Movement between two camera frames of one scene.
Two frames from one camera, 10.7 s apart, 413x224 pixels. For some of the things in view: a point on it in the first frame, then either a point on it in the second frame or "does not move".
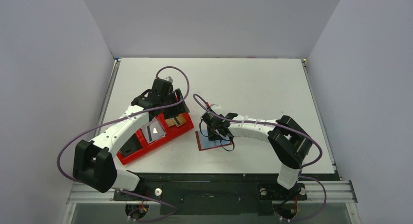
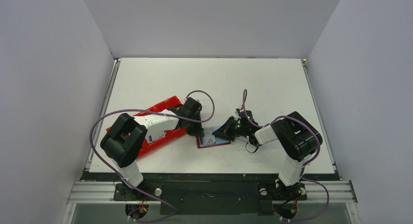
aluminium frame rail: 341,192 does not move
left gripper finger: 178,109 → 195,128
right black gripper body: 212,126 → 230,128
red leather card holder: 204,143 does not move
